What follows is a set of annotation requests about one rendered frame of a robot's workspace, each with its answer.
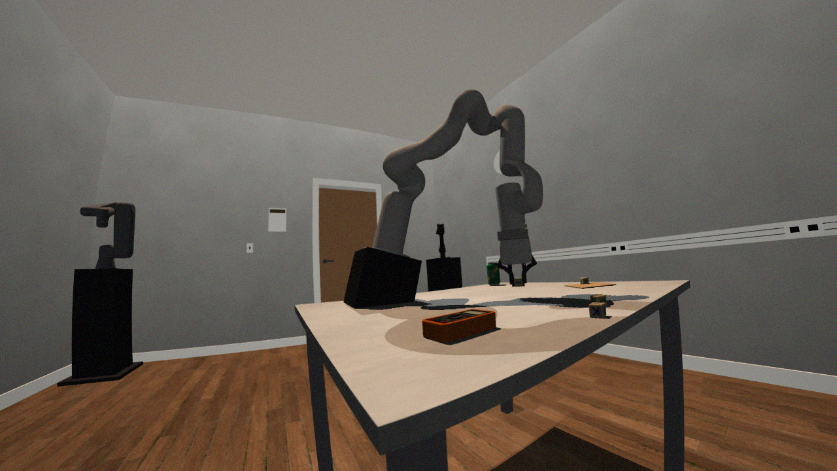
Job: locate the green drink can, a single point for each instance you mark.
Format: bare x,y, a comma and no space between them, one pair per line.
493,274

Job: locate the tan flat mat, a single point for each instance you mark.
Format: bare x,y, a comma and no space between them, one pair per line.
596,284

